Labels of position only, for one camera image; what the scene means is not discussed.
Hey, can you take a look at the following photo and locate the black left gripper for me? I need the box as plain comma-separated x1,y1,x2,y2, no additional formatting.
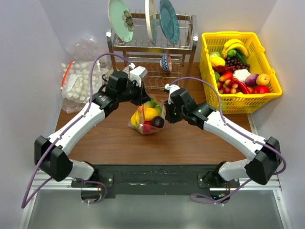
117,79,151,106

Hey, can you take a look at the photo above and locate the green lime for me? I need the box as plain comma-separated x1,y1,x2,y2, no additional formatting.
154,105,163,115

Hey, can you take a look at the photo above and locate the dark brown avocado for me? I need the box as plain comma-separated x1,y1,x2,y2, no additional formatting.
151,116,165,128

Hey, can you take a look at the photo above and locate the orange green mango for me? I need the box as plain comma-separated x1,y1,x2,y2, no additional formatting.
143,98,157,110

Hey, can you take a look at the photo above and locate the clear orange zip bag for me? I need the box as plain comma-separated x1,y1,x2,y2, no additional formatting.
128,94,167,135

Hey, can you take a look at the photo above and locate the yellow lemon fruit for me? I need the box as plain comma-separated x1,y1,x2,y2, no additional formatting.
144,108,159,121

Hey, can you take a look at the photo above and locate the yellow banana bunch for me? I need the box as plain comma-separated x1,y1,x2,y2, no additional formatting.
130,111,140,127
221,39,249,59

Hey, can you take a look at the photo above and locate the red apple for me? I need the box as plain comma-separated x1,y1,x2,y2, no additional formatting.
143,121,155,134

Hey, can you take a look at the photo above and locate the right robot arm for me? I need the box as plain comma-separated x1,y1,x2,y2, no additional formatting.
164,84,282,187

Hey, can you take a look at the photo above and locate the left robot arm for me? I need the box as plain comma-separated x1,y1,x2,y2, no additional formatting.
34,66,150,187

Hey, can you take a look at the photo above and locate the bag of white round pieces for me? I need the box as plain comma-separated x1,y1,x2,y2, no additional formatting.
60,61,108,114

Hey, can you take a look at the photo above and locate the bag of red pieces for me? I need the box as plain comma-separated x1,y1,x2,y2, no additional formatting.
66,33,108,62

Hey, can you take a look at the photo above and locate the grey patterned bowl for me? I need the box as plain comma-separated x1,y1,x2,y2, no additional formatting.
122,65,133,77

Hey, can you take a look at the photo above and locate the cream enamel mug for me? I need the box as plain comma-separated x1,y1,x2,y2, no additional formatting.
102,69,114,83

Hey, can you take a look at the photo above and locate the blue patterned bowl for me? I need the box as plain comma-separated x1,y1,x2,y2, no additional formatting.
160,54,172,72

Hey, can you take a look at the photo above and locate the metal dish rack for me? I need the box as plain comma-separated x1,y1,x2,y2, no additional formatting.
106,12,199,93

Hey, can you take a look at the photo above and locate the yellow lemon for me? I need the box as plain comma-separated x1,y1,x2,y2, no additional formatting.
209,56,225,67

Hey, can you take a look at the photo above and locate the red chili pepper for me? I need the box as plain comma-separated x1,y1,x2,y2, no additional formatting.
232,78,252,94

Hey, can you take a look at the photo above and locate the mint green flower plate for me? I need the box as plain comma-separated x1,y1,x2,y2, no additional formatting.
108,0,135,42

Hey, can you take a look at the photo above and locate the white cauliflower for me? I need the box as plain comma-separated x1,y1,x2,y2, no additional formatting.
233,69,251,83

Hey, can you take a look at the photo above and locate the dark grape bunch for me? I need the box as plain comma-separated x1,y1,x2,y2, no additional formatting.
225,57,250,71

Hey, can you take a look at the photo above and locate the yellow plastic basket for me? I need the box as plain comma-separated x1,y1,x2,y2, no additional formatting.
200,31,283,114

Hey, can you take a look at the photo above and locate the teal plate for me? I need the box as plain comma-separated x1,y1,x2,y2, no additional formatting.
159,0,180,45

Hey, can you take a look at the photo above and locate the cream plate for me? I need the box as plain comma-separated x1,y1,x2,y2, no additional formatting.
145,0,157,45

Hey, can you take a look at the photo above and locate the red tomato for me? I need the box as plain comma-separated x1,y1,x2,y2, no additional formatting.
252,85,271,94

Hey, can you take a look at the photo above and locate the orange fruit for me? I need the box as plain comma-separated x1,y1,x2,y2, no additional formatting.
256,73,271,86

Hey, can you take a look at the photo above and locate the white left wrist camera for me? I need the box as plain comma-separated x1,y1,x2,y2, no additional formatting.
129,63,148,87

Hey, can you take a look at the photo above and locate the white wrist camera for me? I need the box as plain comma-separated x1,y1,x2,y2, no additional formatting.
164,84,180,104
129,63,148,87

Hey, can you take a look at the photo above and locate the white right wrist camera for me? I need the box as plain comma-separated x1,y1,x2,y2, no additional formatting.
164,84,180,104

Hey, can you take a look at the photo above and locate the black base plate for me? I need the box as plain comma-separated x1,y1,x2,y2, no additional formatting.
64,163,266,200

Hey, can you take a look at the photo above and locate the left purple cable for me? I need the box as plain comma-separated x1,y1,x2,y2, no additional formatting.
21,52,136,208

